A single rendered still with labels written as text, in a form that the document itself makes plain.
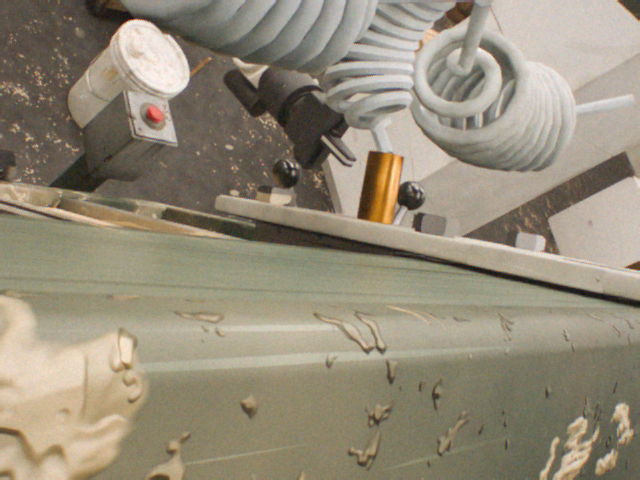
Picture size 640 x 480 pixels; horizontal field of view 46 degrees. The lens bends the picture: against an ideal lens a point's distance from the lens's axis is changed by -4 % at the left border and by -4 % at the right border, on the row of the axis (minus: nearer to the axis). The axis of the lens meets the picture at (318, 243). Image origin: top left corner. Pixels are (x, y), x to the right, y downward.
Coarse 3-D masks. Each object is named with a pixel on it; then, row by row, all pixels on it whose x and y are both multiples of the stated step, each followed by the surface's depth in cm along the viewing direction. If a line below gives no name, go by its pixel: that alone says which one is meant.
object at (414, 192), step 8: (408, 184) 98; (416, 184) 98; (400, 192) 98; (408, 192) 97; (416, 192) 97; (424, 192) 98; (400, 200) 98; (408, 200) 97; (416, 200) 97; (424, 200) 98; (400, 208) 98; (408, 208) 98; (416, 208) 98; (400, 216) 97
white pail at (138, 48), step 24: (144, 24) 266; (120, 48) 251; (144, 48) 256; (168, 48) 271; (96, 72) 262; (120, 72) 253; (144, 72) 256; (168, 72) 266; (192, 72) 272; (72, 96) 272; (96, 96) 263; (168, 96) 262
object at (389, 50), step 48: (384, 48) 33; (336, 96) 34; (384, 96) 33; (384, 144) 34; (288, 192) 33; (384, 192) 34; (288, 240) 34; (336, 240) 32; (384, 240) 28; (432, 240) 27; (528, 240) 33; (576, 288) 23; (624, 288) 22
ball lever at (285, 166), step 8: (280, 160) 98; (288, 160) 98; (272, 168) 98; (280, 168) 97; (288, 168) 97; (296, 168) 98; (272, 176) 98; (280, 176) 97; (288, 176) 97; (296, 176) 98; (280, 184) 98; (288, 184) 98
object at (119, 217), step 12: (60, 204) 138; (72, 204) 136; (84, 204) 133; (96, 204) 136; (96, 216) 130; (108, 216) 128; (120, 216) 126; (132, 216) 124; (144, 216) 127; (144, 228) 121; (156, 228) 119; (168, 228) 117; (180, 228) 116; (192, 228) 118
